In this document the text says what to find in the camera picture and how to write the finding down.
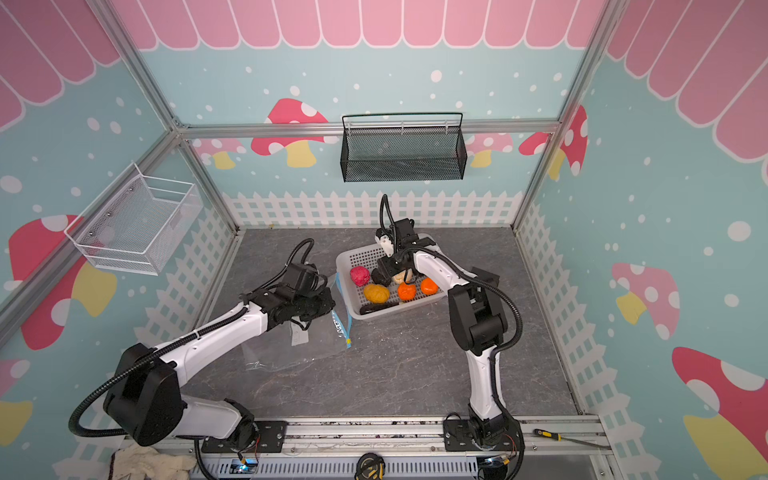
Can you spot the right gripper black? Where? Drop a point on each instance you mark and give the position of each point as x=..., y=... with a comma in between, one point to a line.
x=390, y=268

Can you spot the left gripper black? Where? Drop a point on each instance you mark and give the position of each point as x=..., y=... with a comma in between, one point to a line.
x=321, y=301

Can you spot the pink food ball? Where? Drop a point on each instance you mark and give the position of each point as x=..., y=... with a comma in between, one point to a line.
x=360, y=276

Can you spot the clear zip top bag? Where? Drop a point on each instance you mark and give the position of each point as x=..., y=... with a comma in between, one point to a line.
x=289, y=345

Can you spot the white plastic basket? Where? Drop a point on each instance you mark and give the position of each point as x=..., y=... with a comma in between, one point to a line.
x=373, y=282

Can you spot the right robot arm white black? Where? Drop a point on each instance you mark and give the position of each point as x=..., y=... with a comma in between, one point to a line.
x=484, y=320

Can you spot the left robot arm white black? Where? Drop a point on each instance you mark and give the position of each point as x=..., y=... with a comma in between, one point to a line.
x=144, y=400

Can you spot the yellow food piece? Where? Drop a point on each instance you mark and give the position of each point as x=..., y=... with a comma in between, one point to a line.
x=376, y=294

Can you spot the black long food stick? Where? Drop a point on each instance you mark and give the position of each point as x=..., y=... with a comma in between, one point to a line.
x=376, y=307

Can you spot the orange tangerine left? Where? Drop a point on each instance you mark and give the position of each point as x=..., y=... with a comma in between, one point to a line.
x=407, y=292

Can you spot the orange tangerine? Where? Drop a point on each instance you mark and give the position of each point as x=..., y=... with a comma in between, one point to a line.
x=407, y=292
x=428, y=287

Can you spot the orange tangerine right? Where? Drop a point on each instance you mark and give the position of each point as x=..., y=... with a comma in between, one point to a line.
x=428, y=287

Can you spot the black square pad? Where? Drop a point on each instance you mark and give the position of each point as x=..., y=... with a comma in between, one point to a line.
x=484, y=281

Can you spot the beige cloth rag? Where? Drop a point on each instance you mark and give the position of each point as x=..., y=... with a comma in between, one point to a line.
x=138, y=462

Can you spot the black wire wall basket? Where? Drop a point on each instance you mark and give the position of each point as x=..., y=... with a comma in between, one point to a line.
x=402, y=147

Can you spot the white wire wall basket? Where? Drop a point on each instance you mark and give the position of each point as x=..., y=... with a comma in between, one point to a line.
x=137, y=224

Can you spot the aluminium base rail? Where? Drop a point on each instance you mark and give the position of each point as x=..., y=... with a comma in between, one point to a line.
x=414, y=436

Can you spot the yellow handled screwdriver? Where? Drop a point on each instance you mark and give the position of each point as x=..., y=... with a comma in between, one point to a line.
x=558, y=437

